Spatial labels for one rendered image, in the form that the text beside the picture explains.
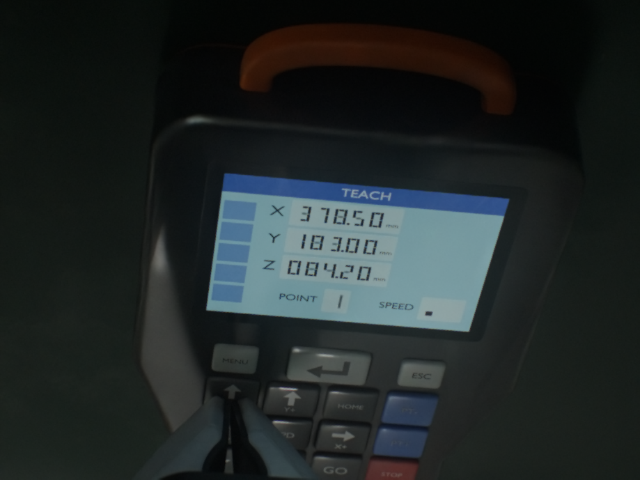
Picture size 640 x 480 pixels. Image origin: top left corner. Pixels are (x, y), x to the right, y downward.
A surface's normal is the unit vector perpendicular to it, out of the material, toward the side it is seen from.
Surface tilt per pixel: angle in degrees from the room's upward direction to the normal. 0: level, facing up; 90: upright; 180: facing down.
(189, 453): 105
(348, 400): 0
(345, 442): 0
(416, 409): 0
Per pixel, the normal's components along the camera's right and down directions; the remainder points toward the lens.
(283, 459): 0.15, -0.83
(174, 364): 0.00, 0.74
